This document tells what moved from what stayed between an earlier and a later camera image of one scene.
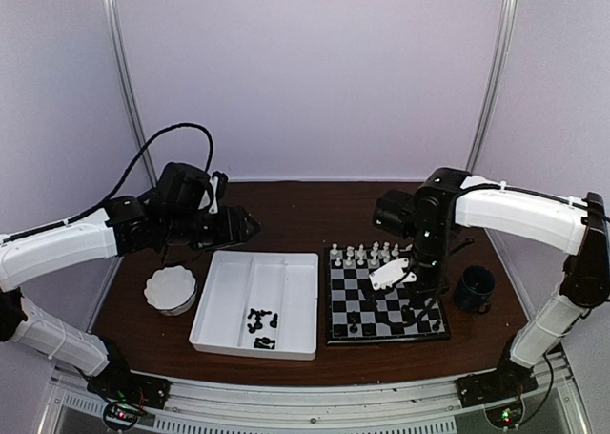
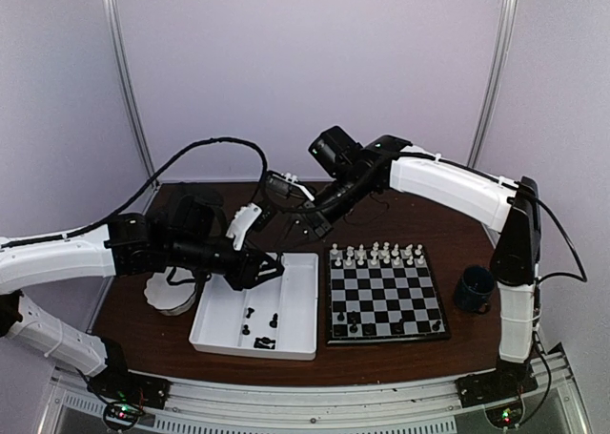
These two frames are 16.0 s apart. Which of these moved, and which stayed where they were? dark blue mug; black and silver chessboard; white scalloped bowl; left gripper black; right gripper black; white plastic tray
Moved: left gripper black; right gripper black
Stayed: black and silver chessboard; dark blue mug; white scalloped bowl; white plastic tray
